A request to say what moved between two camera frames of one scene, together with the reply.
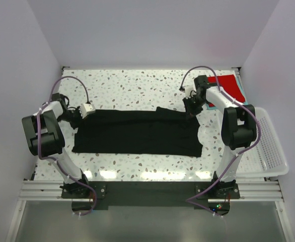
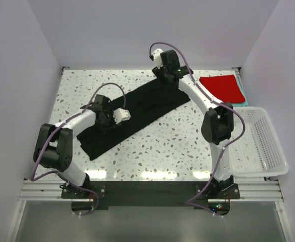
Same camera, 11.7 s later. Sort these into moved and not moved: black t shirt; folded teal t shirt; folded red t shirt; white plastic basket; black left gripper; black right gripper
Moved: black t shirt; black left gripper; black right gripper
Not moved: white plastic basket; folded red t shirt; folded teal t shirt
